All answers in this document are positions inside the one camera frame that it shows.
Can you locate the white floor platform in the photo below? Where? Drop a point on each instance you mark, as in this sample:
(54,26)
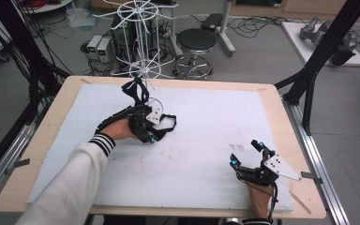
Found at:
(296,40)

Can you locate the black bow tie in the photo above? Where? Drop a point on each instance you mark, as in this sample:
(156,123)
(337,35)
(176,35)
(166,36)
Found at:
(132,90)
(172,123)

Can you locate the person's left hand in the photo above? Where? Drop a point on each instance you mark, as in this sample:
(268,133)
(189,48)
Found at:
(120,129)

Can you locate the person's right hand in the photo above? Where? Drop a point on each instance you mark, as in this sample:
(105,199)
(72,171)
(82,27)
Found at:
(259,201)

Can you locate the white foam mat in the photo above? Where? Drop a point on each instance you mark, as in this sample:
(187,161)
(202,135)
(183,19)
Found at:
(200,168)

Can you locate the grey power supply unit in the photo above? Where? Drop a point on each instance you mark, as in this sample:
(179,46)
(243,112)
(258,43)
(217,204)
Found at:
(104,50)
(93,43)

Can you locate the black foot pedal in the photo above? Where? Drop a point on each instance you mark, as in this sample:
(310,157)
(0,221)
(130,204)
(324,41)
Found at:
(212,22)

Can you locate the white metal stand leg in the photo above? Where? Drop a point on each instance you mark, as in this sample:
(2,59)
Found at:
(226,34)

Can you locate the black metal frame post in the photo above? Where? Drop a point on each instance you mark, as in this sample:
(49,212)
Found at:
(322,53)

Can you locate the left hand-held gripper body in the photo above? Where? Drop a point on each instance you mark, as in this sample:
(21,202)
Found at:
(140,120)

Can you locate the clear plastic bag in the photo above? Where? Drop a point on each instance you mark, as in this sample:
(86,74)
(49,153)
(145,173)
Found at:
(81,17)

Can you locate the thin wooden stick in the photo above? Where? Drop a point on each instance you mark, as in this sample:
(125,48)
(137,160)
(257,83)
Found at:
(300,202)

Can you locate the grey robot device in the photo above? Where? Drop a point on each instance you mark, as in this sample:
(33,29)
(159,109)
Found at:
(328,37)

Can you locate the aluminium rail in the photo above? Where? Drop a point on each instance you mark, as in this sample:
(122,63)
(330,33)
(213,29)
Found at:
(3,168)
(318,162)

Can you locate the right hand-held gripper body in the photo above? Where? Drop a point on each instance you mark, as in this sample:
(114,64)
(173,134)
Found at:
(276,167)

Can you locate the round white table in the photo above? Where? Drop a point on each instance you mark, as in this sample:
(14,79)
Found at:
(48,6)

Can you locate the black round stool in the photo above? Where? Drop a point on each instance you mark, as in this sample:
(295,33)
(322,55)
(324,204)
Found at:
(196,40)

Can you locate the black computer tower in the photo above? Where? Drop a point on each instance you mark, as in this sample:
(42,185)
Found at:
(120,37)

